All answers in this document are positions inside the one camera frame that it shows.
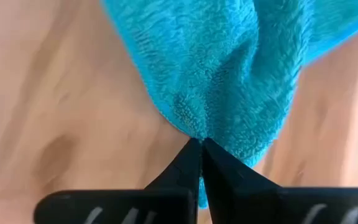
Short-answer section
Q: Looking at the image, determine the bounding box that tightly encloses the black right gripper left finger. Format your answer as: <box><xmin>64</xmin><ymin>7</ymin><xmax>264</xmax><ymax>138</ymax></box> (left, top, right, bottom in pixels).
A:
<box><xmin>33</xmin><ymin>138</ymin><xmax>203</xmax><ymax>224</ymax></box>

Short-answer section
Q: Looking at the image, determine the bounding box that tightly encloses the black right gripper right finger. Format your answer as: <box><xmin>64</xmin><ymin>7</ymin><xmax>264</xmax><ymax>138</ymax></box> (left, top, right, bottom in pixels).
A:
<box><xmin>202</xmin><ymin>138</ymin><xmax>358</xmax><ymax>224</ymax></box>

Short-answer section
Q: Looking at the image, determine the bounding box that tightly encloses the teal microfiber towel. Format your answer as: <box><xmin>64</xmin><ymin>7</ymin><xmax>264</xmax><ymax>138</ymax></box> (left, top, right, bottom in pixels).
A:
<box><xmin>99</xmin><ymin>0</ymin><xmax>358</xmax><ymax>209</ymax></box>

